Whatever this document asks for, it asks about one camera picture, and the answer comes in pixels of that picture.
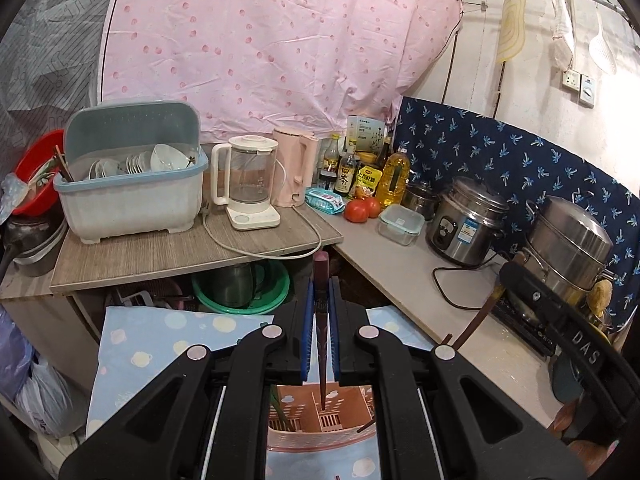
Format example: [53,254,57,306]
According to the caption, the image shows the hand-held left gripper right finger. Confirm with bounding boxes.
[327,280,586,480]

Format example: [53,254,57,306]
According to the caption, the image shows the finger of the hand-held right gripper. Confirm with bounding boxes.
[499,259,568,321]

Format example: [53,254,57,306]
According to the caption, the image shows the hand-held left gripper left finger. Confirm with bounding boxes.
[59,280,315,480]

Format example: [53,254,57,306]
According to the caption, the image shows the brown gold-banded chopstick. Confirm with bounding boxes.
[442,285,503,352]

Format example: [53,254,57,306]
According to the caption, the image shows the pink perforated utensil basket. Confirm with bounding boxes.
[264,384,377,467]

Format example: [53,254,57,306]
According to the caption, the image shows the person's right hand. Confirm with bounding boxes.
[545,400,626,478]

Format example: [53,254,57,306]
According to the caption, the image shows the black induction cooker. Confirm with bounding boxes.
[490,285,561,358]

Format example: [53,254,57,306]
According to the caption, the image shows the green plastic basin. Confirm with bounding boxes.
[191,260,291,316]

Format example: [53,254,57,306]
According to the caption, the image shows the tan loofah sponge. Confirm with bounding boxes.
[586,280,614,317]

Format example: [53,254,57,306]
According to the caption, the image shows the large steel steamer pot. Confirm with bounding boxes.
[522,195,621,306]

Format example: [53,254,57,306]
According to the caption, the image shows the curved beige counter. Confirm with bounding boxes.
[332,207,566,428]

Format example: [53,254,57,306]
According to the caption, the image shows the steel rice cooker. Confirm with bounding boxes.
[425,176,511,267]

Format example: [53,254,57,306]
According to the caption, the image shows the clear food container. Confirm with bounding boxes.
[377,204,426,247]

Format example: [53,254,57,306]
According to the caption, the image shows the blue wet wipes pack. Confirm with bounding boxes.
[305,187,347,216]

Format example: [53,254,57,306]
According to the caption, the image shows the small steel lidded pot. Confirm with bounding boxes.
[401,181,441,222]

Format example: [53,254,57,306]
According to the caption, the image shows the blue planet print tablecloth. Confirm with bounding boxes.
[86,305,436,480]

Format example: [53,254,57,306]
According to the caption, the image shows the navy leaf print cloth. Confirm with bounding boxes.
[392,96,640,331]

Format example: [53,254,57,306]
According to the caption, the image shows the dark sauce bottle black label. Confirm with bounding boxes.
[334,147,360,197]

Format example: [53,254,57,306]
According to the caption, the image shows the yellow seasoning packet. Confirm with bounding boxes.
[356,165,383,198]

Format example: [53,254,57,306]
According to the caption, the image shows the wood grain cabinet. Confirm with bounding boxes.
[0,200,346,396]

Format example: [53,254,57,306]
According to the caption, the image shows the yellow cooking oil bottle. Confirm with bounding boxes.
[375,146,412,211]

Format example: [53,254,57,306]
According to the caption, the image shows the pink electric kettle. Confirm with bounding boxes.
[272,127,321,208]

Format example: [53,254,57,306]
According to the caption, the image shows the white glass kettle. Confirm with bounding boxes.
[210,135,283,232]

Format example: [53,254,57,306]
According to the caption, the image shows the clear sauce bottle yellow cap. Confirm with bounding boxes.
[320,132,343,191]

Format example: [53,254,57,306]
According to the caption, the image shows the dark glass bottle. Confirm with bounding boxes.
[375,135,396,171]

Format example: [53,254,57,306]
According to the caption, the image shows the white green carton box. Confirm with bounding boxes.
[347,115,387,153]

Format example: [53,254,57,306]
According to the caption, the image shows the white dish drainer box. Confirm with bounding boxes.
[53,101,210,245]

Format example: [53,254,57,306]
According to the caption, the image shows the white bowl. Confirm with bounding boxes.
[150,144,193,172]

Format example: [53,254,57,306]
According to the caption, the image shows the white plastic slotted ladle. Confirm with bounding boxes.
[588,10,618,75]

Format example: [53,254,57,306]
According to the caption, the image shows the row of white plates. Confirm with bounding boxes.
[89,152,151,179]

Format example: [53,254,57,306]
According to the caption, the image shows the white hanging cloth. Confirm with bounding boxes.
[550,0,576,68]

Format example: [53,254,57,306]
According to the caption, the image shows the pale yellow cutting board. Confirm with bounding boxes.
[496,0,527,65]

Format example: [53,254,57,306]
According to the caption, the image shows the white plastic bag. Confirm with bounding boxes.
[15,355,86,438]

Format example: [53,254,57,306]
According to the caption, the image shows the pink dotted cloth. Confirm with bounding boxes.
[97,0,466,142]

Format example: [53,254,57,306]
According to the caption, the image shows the black pan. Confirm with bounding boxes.
[2,215,68,278]

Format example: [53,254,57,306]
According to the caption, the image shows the bundle of dark chopsticks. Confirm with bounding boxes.
[54,144,77,183]

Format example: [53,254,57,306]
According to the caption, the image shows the blue plastic bag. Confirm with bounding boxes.
[0,305,36,401]

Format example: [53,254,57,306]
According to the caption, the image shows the red plastic basin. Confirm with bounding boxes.
[11,129,66,217]

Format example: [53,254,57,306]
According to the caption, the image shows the grey striped tarp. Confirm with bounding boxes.
[0,0,123,126]

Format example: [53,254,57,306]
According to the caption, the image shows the white kettle power cable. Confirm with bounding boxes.
[200,200,323,261]

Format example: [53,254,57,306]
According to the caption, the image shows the black power cable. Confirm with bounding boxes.
[432,265,501,308]

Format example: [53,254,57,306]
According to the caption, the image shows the white wall switch box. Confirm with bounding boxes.
[579,75,598,108]

